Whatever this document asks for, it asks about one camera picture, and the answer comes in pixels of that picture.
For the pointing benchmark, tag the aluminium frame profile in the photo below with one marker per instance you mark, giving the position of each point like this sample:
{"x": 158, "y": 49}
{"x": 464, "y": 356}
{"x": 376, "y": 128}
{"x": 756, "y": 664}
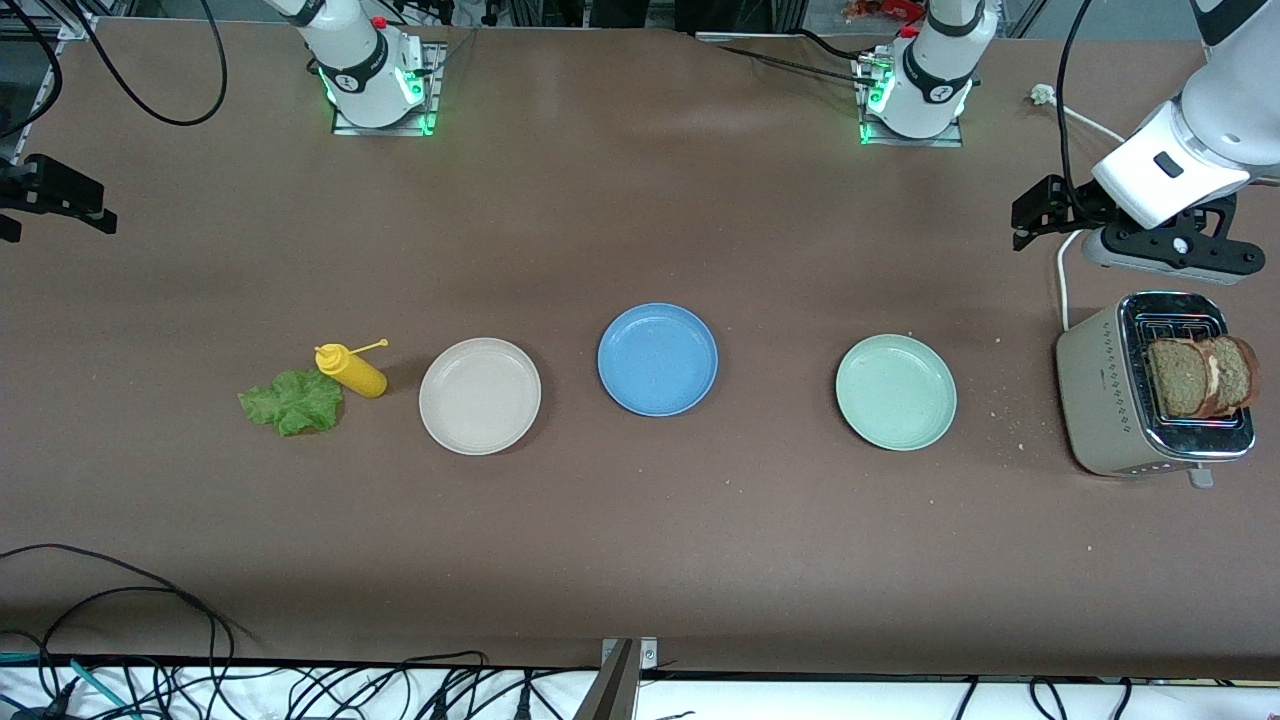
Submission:
{"x": 45, "y": 85}

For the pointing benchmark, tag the blue plate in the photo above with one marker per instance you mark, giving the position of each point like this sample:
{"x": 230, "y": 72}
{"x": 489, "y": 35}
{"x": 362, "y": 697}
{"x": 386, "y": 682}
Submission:
{"x": 657, "y": 360}

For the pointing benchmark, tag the beige plate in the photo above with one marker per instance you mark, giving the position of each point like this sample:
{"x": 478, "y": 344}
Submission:
{"x": 480, "y": 396}

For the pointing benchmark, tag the brown bread slice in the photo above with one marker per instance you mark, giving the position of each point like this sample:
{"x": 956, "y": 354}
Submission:
{"x": 1178, "y": 380}
{"x": 1238, "y": 372}

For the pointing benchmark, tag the beige chrome toaster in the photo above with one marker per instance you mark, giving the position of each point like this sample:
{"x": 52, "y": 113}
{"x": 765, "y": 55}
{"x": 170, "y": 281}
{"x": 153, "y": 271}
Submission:
{"x": 1100, "y": 400}

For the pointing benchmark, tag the yellow mustard squeeze bottle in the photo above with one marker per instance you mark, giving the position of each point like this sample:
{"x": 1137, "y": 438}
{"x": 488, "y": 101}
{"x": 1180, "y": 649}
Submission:
{"x": 355, "y": 372}

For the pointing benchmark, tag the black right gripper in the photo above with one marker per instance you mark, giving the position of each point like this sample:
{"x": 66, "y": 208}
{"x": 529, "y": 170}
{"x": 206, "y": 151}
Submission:
{"x": 40, "y": 190}

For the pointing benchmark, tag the light green plate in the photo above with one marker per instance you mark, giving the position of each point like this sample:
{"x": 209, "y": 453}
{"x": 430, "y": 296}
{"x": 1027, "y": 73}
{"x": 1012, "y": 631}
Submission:
{"x": 896, "y": 392}

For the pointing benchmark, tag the green lettuce leaf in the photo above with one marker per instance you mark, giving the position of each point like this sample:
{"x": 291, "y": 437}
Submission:
{"x": 295, "y": 403}

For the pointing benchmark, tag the grey metal mounting post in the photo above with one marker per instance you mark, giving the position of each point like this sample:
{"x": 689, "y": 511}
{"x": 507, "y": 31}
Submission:
{"x": 620, "y": 690}

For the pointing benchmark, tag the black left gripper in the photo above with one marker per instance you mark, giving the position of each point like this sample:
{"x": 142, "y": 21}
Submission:
{"x": 1076, "y": 202}

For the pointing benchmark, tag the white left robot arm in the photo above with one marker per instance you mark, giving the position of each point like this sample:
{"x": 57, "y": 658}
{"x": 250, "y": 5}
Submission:
{"x": 1220, "y": 120}

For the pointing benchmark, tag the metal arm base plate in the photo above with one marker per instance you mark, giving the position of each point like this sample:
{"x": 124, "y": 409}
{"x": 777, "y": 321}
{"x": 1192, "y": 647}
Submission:
{"x": 385, "y": 131}
{"x": 915, "y": 142}

